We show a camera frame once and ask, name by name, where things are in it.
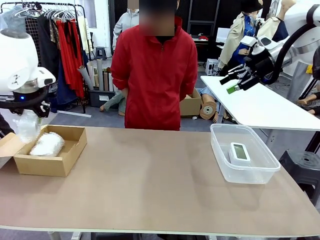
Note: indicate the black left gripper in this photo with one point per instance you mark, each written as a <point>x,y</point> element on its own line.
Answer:
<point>45,110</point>

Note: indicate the dark sleeved bystander arm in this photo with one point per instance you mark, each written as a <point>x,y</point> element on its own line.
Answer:
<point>5,126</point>

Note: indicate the mannequin in green shirt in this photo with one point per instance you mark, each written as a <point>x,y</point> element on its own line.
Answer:
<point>112,101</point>

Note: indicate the clear plastic container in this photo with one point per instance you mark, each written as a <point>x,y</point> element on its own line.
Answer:
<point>250,175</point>

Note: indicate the cream paper roll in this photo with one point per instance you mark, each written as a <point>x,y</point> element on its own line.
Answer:
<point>91,73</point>

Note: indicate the metal bar on floor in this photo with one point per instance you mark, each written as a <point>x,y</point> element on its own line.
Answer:
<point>75,114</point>

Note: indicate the mannequin in beige coat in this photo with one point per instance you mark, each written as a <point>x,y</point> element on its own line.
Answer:
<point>235,37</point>

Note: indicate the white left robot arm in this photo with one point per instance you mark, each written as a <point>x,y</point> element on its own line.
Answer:
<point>17,60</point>

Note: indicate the person in red jacket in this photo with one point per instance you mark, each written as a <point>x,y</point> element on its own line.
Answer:
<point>155,75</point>

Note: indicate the mannequin lying on floor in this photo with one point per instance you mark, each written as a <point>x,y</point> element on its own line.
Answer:
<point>311,100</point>

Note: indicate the brown cardboard box on floor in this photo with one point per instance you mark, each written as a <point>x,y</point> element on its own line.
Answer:
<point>191,105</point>

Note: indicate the black plastic stool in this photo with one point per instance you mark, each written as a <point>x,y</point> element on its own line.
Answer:
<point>303,165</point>

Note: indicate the white monitor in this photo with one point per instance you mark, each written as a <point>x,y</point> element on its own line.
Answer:
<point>223,35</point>

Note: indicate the mannequin in grey hoodie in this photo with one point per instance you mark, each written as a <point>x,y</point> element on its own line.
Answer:
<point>125,22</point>

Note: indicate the person's right forearm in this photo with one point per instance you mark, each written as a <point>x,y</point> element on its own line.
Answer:
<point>124,92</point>

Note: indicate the white side table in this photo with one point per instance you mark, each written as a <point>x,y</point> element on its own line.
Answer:
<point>262,110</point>

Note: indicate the tall grey paper roll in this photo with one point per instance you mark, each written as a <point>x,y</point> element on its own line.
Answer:
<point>100,75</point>

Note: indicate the small grey stool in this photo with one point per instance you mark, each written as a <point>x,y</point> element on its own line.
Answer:
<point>101,52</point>

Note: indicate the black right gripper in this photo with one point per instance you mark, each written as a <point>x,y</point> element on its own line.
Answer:
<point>262,70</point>

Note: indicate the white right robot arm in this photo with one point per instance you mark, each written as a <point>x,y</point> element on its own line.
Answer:
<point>300,17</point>

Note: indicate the mannequin in cream navy top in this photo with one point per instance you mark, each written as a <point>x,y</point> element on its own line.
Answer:
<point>275,27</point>

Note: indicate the grey paper roll leaning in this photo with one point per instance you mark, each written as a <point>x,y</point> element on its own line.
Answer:
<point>86,77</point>

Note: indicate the red hanging dress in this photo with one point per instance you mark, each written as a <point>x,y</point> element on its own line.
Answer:
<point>68,57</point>

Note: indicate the wide bubble-wrapped clock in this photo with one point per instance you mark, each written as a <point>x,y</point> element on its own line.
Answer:
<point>48,147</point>

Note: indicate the white paper roll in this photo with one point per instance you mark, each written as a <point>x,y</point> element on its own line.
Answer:
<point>110,82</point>

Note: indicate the grey bin with label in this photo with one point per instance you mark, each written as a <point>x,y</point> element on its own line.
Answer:
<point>100,98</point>

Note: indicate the unwrapped white digital clock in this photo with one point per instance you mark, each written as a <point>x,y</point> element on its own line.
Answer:
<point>240,152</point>

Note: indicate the narrow bubble-wrapped clock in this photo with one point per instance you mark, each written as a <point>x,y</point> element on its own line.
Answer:
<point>27,127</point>

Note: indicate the brown paper roll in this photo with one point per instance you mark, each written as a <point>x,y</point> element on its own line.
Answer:
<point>106,81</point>

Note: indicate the cream hanging garment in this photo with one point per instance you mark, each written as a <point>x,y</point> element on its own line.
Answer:
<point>83,35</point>

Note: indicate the open brown cardboard box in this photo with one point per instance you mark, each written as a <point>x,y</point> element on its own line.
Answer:
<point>45,166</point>

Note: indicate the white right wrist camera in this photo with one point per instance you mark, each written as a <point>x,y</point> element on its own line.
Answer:
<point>248,41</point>

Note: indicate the black hanging garment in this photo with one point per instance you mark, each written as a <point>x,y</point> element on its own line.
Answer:
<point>46,45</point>

